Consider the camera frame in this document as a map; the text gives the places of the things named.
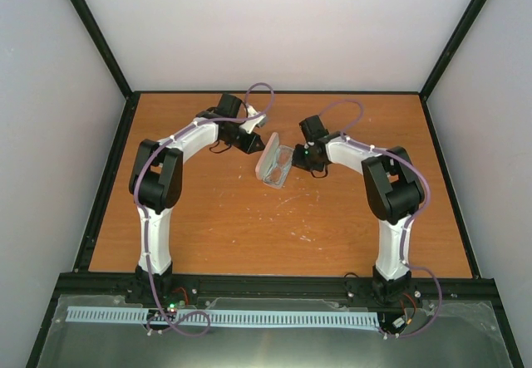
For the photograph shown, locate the pink glasses case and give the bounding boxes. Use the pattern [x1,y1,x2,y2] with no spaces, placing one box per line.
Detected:
[255,132,294,189]

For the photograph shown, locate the brown transparent sunglasses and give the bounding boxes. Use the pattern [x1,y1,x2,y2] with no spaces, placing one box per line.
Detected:
[263,145,293,189]

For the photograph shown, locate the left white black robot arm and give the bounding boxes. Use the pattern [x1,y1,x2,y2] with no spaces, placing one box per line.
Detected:
[129,94,267,304]

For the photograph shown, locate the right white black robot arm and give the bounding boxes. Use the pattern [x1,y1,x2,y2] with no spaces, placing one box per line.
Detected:
[292,115,426,305]

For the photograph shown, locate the clear plastic sheet cover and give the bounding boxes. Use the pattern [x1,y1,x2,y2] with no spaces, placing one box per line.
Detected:
[37,296,511,367]

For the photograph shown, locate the light blue slotted cable duct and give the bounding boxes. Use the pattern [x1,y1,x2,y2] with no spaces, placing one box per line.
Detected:
[65,307,379,331]

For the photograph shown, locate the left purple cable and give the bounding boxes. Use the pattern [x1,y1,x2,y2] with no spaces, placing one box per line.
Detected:
[135,81,277,336]

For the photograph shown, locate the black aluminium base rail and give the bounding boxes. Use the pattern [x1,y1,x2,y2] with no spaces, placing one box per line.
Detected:
[53,272,500,302]

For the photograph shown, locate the left black frame post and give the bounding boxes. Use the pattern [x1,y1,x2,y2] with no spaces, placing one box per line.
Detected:
[69,0,133,99]

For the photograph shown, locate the black frame post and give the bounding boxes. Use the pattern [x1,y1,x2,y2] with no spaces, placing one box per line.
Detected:
[69,0,133,99]
[419,0,488,103]

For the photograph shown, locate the right black frame post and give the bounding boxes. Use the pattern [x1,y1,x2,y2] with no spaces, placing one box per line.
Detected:
[419,0,488,103]

